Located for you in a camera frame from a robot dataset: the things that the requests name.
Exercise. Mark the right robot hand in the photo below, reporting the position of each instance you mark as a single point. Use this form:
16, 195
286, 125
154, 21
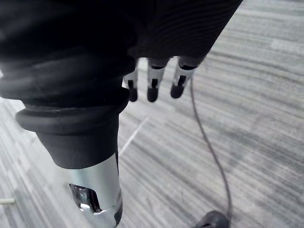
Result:
78, 71

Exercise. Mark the dark robot foot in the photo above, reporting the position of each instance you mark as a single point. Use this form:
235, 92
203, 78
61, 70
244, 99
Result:
211, 219

